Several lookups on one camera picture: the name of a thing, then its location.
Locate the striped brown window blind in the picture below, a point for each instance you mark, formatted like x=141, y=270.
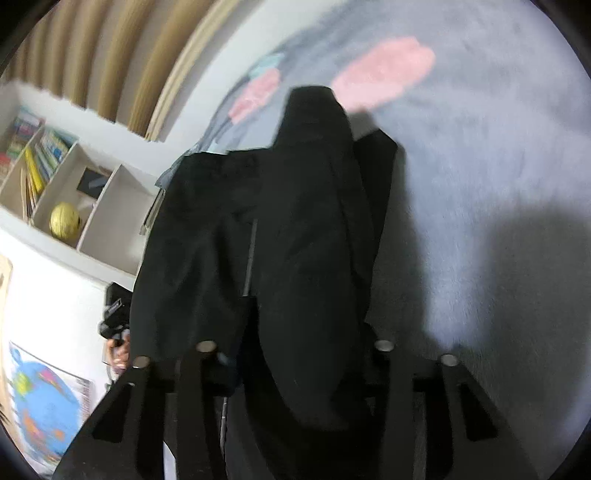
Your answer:
x=94, y=52

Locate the yellow round plush toy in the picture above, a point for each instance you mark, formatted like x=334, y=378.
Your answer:
x=64, y=221

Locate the world map poster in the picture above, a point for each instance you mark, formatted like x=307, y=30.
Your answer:
x=49, y=406

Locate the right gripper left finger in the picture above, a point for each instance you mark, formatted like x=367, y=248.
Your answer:
x=124, y=436

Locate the black hooded jacket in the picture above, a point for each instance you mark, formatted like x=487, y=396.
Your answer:
x=297, y=225

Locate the person's left hand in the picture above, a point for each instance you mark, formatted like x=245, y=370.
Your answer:
x=118, y=354

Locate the grey floral bed blanket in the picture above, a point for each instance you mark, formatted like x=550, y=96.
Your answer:
x=486, y=250

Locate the small black box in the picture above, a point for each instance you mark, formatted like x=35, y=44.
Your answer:
x=92, y=183

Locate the white corner bookshelf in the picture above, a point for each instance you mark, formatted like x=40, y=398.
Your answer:
x=110, y=243

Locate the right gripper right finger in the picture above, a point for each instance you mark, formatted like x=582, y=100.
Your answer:
x=440, y=422

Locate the row of books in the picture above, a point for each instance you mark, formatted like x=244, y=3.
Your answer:
x=31, y=154

